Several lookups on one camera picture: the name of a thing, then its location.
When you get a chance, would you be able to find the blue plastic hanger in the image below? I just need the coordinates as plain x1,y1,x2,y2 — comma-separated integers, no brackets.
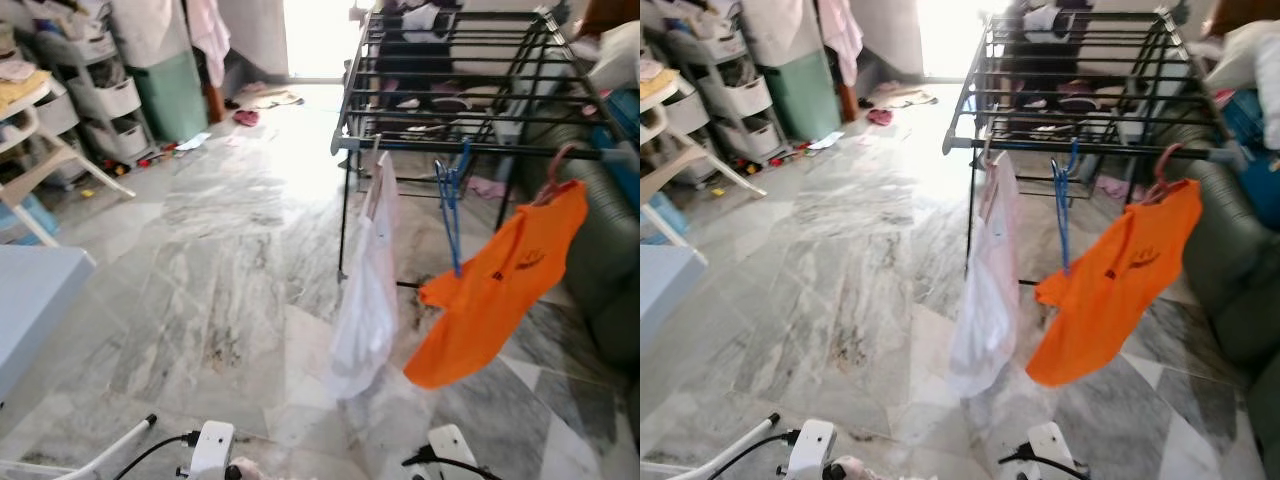
433,138,476,279
1050,138,1083,276

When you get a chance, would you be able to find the pink plastic hanger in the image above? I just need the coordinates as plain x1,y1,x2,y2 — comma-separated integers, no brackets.
1140,143,1191,206
363,135,387,217
530,143,581,206
980,140,1006,221

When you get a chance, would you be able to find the dark green leather sofa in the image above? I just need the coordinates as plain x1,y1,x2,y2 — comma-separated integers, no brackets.
520,120,640,381
1140,120,1280,471

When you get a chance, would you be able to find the yellow folded towel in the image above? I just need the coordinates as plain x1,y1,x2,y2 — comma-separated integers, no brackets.
640,65,681,101
0,68,51,109

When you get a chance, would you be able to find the orange t-shirt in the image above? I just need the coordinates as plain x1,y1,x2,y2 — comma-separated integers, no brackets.
403,178,591,391
1025,178,1204,389

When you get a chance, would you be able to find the grey plastic drawer tower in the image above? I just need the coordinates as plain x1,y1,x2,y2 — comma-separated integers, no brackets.
25,0,151,166
655,0,791,166

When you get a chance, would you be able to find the green storage bin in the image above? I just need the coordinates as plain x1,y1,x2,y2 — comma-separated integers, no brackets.
110,0,211,143
740,0,846,141

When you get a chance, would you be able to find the white t-shirt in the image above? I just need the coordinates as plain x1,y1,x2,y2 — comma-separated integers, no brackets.
948,150,1023,399
328,150,401,401

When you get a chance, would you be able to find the pink hanging cloth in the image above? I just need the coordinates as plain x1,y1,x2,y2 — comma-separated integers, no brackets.
818,0,863,86
185,0,233,89

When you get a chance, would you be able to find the black metal drying rack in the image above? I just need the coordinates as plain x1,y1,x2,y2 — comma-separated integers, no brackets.
330,0,626,291
943,0,1251,286

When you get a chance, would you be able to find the black left camera cable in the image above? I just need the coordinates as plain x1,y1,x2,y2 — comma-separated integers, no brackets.
712,430,796,480
112,432,196,480

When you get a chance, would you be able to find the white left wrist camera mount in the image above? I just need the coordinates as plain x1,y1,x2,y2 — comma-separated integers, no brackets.
785,418,839,480
190,420,236,480

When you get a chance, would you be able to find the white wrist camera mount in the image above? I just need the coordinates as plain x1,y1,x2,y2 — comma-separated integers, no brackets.
427,424,481,480
190,420,236,480
785,418,839,480
1025,420,1081,480

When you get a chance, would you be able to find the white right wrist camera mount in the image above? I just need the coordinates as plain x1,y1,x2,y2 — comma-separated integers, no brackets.
1025,420,1081,480
427,424,481,480

